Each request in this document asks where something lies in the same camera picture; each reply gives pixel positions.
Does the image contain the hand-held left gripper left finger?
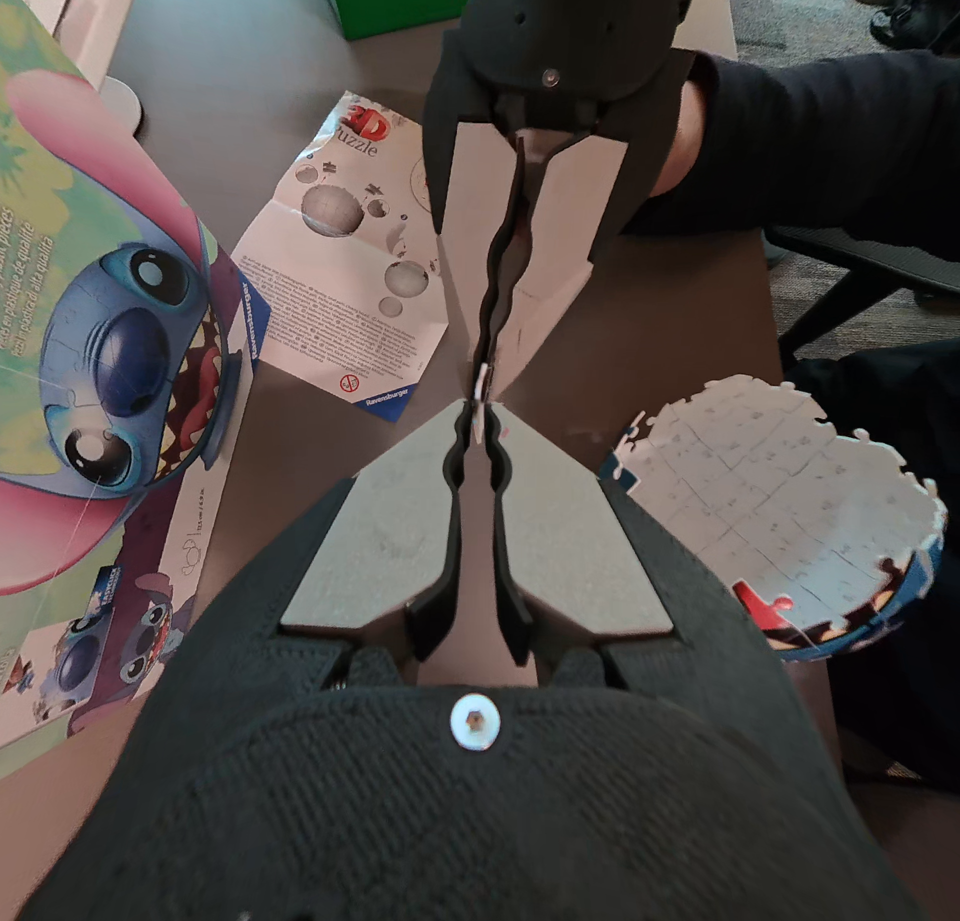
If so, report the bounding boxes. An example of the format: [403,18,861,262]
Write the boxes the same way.
[277,399,468,665]

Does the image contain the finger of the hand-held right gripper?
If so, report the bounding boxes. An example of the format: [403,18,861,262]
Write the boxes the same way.
[436,120,525,375]
[486,139,630,401]

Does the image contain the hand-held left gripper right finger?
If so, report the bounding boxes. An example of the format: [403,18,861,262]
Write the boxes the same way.
[483,402,678,669]

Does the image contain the white puzzle piece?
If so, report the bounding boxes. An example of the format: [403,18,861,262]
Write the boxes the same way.
[472,362,496,446]

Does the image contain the red puzzle piece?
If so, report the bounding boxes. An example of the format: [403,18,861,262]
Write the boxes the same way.
[731,579,795,633]

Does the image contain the blue puzzle ball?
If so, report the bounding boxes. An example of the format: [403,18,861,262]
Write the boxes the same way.
[597,375,948,663]

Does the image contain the person's right forearm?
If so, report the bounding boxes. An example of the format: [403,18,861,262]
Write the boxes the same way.
[622,49,960,240]

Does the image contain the cardboard puzzle box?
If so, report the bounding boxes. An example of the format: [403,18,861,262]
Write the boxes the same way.
[0,0,260,750]

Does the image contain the person's right hand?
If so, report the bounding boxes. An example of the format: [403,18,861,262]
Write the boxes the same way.
[649,81,710,200]

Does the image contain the white instruction sheet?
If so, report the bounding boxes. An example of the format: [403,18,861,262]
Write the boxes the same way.
[231,90,451,423]

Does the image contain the grey mesh office chair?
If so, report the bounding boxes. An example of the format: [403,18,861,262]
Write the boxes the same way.
[763,223,960,371]

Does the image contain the black bag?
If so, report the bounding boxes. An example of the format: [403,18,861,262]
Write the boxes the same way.
[868,0,960,56]

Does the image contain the white round plastic disc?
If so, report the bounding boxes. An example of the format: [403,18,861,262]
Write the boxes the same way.
[99,75,145,140]

